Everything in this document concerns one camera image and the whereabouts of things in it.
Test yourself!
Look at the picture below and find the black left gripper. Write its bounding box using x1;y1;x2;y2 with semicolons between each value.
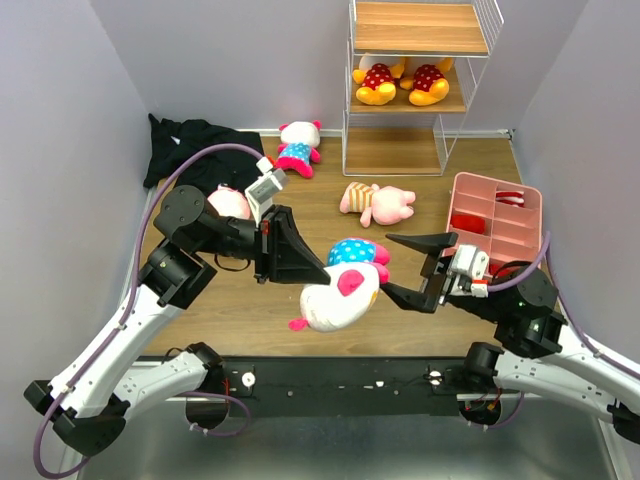
194;204;333;284

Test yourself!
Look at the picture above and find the white plush blue dress front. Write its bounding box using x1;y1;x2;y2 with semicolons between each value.
288;237;391;333

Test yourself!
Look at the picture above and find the white plush blue dress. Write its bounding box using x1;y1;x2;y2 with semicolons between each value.
288;237;391;333
275;120;322;179

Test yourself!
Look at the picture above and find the white plush blue dress back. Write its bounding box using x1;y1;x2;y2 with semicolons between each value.
275;120;322;179

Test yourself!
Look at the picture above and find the small yellow plush toy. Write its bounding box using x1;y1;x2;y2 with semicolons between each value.
352;54;406;106

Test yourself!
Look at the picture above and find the large yellow plush toy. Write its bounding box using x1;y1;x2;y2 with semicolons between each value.
399;57;454;107

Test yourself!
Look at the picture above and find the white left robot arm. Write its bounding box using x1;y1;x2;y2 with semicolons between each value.
24;186;330;458

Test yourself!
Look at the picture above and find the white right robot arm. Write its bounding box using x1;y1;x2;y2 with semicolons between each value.
382;232;639;443

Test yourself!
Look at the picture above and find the pink pig plush striped shirt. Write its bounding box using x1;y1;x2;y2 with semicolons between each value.
339;181;416;228

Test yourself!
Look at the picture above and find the red sock middle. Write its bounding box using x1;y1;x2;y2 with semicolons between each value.
450;213;487;235

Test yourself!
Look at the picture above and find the red sock lower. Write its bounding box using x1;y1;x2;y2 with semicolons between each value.
489;263;503;276

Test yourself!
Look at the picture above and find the pink pig plush left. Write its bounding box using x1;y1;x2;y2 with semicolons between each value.
207;185;251;220

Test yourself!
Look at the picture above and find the pink divided organizer tray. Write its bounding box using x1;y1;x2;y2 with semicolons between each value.
446;172;543;265

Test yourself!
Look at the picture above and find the red white striped sock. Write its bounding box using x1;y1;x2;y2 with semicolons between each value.
495;190;525;208

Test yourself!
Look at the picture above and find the black cloth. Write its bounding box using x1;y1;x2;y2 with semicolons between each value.
143;115;263;195

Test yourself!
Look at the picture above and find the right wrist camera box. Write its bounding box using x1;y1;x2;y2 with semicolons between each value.
447;244;489;298

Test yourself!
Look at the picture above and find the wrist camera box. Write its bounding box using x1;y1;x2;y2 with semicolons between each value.
245;157;289;224
447;244;489;298

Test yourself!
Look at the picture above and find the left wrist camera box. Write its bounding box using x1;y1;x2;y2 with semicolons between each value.
245;157;289;224

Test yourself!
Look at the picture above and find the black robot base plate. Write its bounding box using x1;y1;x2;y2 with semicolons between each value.
204;356;496;419

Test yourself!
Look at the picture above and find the white wire wooden shelf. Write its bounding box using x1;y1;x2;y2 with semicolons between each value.
342;1;504;176

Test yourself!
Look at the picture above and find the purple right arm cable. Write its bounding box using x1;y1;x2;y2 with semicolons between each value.
464;232;640;431

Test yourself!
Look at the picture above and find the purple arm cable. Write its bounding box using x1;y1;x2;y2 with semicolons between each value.
464;232;640;431
32;143;266;479

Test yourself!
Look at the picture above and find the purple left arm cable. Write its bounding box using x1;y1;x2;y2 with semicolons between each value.
32;143;266;479

